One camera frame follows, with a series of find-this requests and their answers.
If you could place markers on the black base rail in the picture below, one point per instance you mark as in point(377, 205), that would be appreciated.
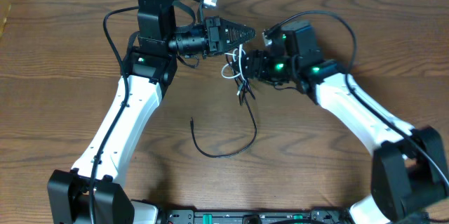
point(188, 216)

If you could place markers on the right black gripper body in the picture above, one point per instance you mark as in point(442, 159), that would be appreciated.
point(266, 66)

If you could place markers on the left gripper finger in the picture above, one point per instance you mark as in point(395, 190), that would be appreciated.
point(234, 42)
point(236, 30)

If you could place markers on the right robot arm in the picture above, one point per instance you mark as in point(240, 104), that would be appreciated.
point(409, 168)

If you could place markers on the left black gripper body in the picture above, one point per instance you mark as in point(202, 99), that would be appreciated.
point(212, 39)

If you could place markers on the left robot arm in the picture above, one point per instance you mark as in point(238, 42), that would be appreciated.
point(168, 32)

